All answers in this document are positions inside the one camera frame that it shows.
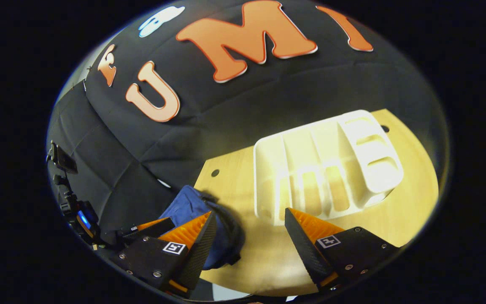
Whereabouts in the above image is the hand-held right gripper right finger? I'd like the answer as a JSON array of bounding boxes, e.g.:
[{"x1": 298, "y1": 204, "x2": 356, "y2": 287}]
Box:
[{"x1": 284, "y1": 207, "x2": 400, "y2": 292}]

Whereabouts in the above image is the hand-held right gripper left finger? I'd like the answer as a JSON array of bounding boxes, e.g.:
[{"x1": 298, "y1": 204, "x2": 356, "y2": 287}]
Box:
[{"x1": 110, "y1": 210, "x2": 218, "y2": 298}]

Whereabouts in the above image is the blue schoolbag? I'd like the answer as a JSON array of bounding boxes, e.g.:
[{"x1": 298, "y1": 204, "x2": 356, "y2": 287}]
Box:
[{"x1": 159, "y1": 185, "x2": 246, "y2": 271}]

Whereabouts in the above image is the white bookshelf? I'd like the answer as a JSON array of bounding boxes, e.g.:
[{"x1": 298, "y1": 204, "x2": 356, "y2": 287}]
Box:
[{"x1": 254, "y1": 109, "x2": 405, "y2": 226}]

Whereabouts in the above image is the black backdrop cloth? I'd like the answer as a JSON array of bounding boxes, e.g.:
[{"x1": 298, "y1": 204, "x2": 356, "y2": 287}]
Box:
[{"x1": 47, "y1": 0, "x2": 450, "y2": 250}]

